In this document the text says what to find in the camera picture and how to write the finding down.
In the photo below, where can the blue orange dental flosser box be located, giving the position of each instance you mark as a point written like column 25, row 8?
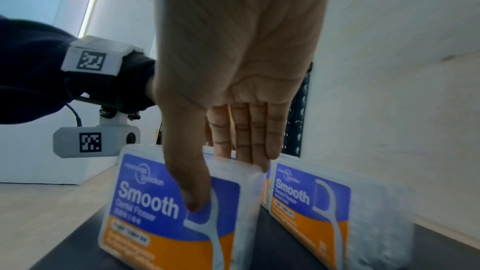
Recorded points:
column 311, row 212
column 267, row 188
column 150, row 212

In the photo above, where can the white marker block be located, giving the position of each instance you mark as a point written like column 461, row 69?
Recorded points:
column 93, row 58

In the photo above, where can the black perforated shelf upright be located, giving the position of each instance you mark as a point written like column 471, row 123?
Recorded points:
column 298, row 120

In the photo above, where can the person's right hand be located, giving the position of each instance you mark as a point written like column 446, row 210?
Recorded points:
column 240, row 40

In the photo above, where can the ceiling light strip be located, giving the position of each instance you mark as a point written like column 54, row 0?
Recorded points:
column 91, row 8

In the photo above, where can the person's left forearm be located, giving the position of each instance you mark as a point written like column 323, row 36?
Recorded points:
column 30, row 70

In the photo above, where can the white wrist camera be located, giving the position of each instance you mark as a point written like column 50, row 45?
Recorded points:
column 93, row 141

